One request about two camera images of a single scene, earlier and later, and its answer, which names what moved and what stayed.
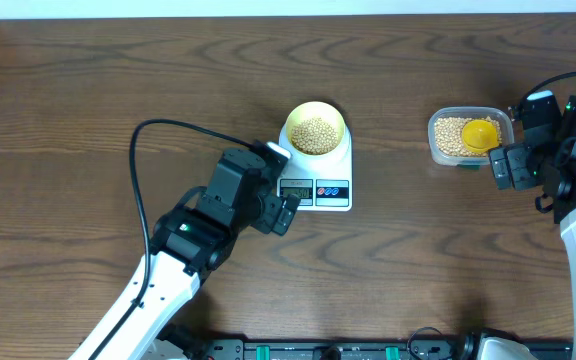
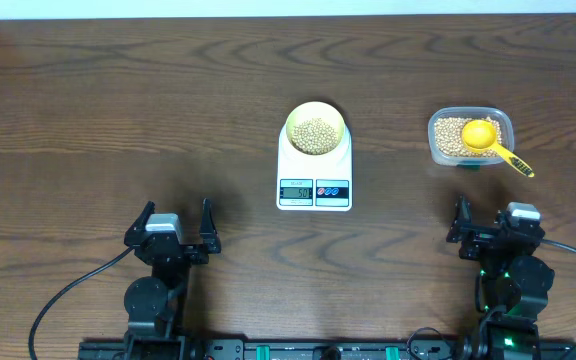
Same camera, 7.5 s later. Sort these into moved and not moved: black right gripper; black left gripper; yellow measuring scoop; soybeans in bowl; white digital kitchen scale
Moved: black right gripper; black left gripper
Not moved: yellow measuring scoop; white digital kitchen scale; soybeans in bowl
